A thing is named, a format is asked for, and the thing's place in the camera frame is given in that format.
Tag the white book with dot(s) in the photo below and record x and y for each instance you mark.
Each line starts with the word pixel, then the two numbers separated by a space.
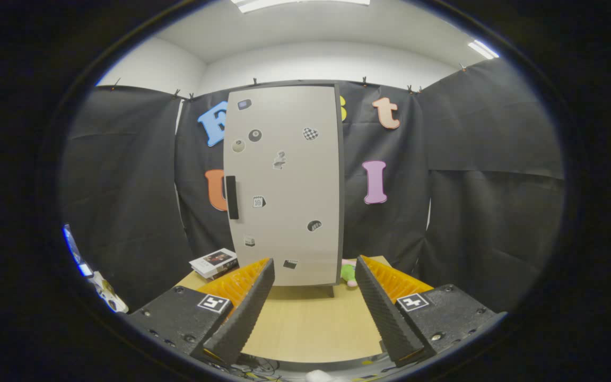
pixel 212 261

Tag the grey shoe cabinet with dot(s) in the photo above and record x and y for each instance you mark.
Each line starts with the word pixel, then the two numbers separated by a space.
pixel 341 175

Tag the black backdrop cloth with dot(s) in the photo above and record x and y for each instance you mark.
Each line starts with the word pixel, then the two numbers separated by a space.
pixel 125 175

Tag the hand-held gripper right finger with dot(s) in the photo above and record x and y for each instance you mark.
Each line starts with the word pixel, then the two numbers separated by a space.
pixel 385 313

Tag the white device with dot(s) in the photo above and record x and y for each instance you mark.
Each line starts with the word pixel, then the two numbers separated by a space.
pixel 106 294

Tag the green plush toy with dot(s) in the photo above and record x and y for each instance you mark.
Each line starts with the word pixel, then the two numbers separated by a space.
pixel 347 273

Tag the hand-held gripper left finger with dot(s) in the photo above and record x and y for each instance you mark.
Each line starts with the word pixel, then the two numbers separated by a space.
pixel 247 313

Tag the white shoe cabinet door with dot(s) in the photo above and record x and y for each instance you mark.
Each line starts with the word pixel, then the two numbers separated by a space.
pixel 295 185

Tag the long ceiling light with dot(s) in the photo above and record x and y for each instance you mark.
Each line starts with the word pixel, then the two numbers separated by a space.
pixel 300 4

